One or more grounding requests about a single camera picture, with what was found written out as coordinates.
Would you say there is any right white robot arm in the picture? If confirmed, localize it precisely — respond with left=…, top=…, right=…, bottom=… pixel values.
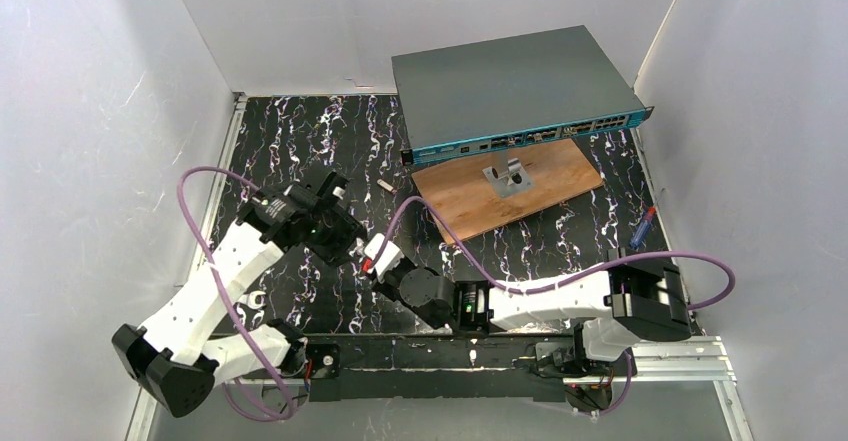
left=363, top=245, right=692, bottom=378

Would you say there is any wooden base board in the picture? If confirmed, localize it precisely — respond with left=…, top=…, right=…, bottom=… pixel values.
left=412, top=139, right=603, bottom=244

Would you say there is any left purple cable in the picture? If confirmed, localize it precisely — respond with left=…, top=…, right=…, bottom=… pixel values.
left=176, top=166, right=299, bottom=423

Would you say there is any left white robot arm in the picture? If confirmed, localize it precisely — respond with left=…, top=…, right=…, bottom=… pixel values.
left=111, top=171, right=367, bottom=418

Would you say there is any metal switch stand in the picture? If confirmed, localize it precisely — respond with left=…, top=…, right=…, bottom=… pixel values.
left=482, top=158, right=534, bottom=199

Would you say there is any grey teal network switch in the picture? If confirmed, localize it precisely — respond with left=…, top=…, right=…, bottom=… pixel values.
left=391, top=25, right=653, bottom=166

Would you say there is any silver SFP module far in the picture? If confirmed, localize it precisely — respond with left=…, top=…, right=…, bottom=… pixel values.
left=377, top=179, right=397, bottom=194

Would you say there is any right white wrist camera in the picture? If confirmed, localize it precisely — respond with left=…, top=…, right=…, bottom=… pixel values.
left=362, top=233, right=404, bottom=278

